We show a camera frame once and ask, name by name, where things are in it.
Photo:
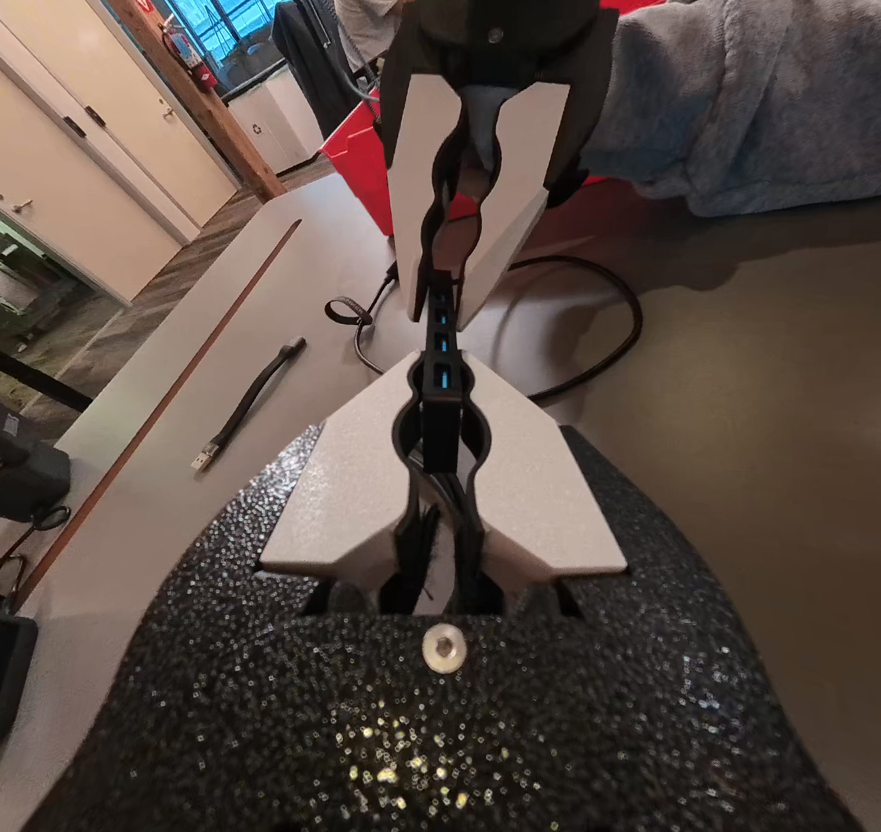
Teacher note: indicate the white cabinet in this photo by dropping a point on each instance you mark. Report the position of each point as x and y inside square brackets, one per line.
[275, 123]

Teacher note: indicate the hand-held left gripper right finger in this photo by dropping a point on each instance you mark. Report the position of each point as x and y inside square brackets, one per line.
[544, 502]

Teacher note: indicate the black charger with display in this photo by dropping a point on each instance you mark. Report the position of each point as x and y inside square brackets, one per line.
[17, 674]

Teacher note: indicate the wooden post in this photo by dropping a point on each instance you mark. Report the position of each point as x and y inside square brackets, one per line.
[206, 109]

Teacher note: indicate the red plastic bin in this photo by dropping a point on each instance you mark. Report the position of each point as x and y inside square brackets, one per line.
[358, 164]

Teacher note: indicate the red fire extinguisher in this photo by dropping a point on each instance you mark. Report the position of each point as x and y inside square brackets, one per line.
[182, 48]

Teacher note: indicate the person's right forearm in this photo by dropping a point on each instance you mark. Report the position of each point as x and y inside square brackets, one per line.
[743, 89]

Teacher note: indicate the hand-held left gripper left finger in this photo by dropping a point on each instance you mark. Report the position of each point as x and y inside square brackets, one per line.
[344, 495]

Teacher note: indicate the black usb hub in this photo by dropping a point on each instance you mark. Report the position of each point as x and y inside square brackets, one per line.
[440, 426]

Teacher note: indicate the black jacket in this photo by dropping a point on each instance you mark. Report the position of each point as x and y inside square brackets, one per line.
[310, 54]

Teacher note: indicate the white double door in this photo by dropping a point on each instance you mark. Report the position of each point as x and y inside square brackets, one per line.
[103, 158]

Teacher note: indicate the grey battery charger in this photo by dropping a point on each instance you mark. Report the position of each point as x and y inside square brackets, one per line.
[34, 474]

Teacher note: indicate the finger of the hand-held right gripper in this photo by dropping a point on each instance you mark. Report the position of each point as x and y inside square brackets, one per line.
[413, 178]
[523, 171]

